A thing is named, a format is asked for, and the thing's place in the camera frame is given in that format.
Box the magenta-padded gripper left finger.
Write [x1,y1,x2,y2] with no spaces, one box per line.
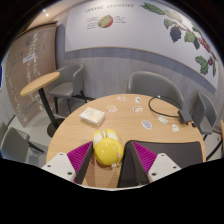
[41,140,95,187]

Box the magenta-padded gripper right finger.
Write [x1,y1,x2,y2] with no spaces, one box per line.
[116,140,182,189]

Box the white paper napkin pack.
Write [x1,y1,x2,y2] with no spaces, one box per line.
[79,107,106,127]

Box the black power adapter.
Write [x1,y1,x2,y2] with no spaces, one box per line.
[178,109,194,124]

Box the grey upholstered chair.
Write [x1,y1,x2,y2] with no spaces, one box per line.
[126,70,185,109]
[190,91,224,161]
[48,63,88,115]
[0,121,45,164]

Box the small round wooden side table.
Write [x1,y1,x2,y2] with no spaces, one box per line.
[19,71,66,138]

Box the round wooden table black leg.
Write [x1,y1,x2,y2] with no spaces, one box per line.
[219,119,224,158]

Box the black cable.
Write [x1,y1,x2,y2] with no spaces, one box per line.
[147,95,198,128]

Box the brown wall board with writing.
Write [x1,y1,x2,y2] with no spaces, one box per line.
[5,23,58,128]

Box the white coffee plant wall mural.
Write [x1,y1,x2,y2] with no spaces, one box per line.
[64,0,219,89]

